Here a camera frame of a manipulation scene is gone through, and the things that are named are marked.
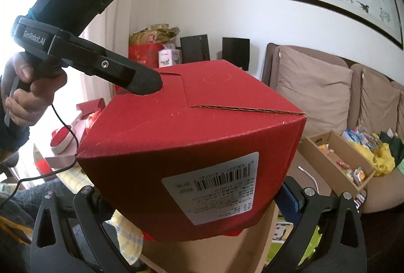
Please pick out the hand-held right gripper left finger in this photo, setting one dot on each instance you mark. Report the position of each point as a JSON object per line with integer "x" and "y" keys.
{"x": 91, "y": 206}

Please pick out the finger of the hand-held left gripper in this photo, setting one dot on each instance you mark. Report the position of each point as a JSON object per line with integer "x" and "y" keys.
{"x": 120, "y": 71}

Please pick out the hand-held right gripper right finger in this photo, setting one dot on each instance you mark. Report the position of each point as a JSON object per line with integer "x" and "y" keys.
{"x": 288, "y": 200}

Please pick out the dark red handbag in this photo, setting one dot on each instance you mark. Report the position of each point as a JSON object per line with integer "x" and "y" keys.
{"x": 90, "y": 107}

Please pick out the red white lint brush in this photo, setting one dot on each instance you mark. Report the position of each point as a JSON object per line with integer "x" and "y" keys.
{"x": 61, "y": 134}

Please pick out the large cardboard box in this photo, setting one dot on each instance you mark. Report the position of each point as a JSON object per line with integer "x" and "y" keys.
{"x": 221, "y": 254}

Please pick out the red corrugated cardboard box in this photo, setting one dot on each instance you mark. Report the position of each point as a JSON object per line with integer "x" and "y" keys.
{"x": 189, "y": 140}

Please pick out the person's left forearm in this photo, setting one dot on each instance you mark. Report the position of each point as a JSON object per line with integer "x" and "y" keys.
{"x": 12, "y": 137}

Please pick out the person's left hand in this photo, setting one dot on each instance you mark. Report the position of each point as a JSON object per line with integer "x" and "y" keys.
{"x": 38, "y": 96}

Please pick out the red gold gift bag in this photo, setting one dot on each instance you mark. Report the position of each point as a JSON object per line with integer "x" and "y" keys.
{"x": 143, "y": 55}

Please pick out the white curtain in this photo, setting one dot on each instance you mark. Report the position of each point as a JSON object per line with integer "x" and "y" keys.
{"x": 94, "y": 90}

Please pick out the yellow plaid blanket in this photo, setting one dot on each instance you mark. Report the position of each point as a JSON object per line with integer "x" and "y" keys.
{"x": 126, "y": 235}

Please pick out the long cardboard box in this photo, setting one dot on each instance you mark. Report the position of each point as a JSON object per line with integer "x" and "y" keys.
{"x": 325, "y": 168}

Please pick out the pink white tissue pack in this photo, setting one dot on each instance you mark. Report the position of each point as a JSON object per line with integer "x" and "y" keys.
{"x": 167, "y": 58}

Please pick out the grey fuzzy cloth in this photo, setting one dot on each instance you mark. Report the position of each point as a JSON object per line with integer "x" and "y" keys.
{"x": 28, "y": 197}

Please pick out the black speaker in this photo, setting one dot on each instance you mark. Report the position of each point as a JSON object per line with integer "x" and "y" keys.
{"x": 235, "y": 52}
{"x": 194, "y": 49}

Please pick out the pile of snack packets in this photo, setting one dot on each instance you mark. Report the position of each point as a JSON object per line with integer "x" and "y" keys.
{"x": 359, "y": 137}

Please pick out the brown sofa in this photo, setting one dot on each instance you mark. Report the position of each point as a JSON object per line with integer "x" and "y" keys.
{"x": 388, "y": 194}

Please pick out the yellow plastic bag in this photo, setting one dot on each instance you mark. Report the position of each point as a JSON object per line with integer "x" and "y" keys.
{"x": 383, "y": 159}

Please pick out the beige sofa cushion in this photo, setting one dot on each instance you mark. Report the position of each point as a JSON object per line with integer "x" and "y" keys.
{"x": 378, "y": 102}
{"x": 400, "y": 108}
{"x": 312, "y": 96}

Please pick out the dark green cloth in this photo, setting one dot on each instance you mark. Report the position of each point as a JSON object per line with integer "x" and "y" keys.
{"x": 393, "y": 140}

